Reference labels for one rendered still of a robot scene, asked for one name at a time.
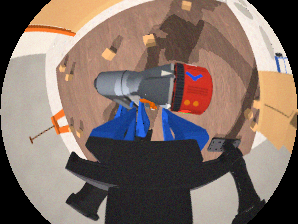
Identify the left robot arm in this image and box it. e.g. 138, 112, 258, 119
66, 182, 108, 221

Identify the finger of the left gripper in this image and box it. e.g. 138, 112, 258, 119
136, 101, 150, 137
114, 105, 127, 119

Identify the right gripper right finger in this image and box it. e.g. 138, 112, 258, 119
162, 108, 209, 150

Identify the small tan block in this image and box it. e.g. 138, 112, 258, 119
102, 48, 116, 61
250, 121, 258, 132
143, 34, 156, 47
253, 99, 261, 109
244, 108, 253, 120
68, 126, 74, 132
59, 65, 66, 72
182, 1, 191, 11
65, 74, 73, 81
76, 129, 83, 138

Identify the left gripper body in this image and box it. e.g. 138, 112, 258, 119
124, 129, 153, 141

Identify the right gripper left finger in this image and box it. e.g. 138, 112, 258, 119
89, 107, 137, 141

